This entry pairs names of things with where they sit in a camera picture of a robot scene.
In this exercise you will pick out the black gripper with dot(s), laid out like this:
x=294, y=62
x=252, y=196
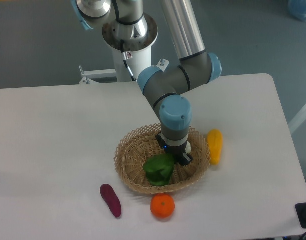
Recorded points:
x=180, y=153

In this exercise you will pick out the green bok choy vegetable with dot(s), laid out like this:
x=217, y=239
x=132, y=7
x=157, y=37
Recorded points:
x=160, y=168

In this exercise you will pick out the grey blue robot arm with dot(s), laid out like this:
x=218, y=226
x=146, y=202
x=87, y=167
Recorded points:
x=163, y=90

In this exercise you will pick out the woven wicker basket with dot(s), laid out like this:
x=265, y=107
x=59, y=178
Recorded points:
x=140, y=144

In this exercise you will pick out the yellow pepper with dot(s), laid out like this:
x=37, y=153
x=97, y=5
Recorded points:
x=215, y=144

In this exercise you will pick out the orange tangerine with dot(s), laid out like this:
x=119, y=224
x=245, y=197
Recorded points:
x=162, y=206

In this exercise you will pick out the purple sweet potato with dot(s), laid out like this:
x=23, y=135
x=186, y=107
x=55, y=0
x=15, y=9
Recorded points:
x=111, y=199

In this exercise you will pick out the black device at table edge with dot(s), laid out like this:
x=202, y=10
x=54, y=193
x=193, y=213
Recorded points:
x=301, y=213

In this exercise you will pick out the blue plastic bag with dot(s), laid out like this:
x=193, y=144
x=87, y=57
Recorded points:
x=297, y=8

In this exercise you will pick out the white base frame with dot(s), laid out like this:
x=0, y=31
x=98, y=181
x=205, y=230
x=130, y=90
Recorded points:
x=88, y=77

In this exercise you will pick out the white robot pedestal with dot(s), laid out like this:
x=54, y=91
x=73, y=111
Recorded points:
x=131, y=46

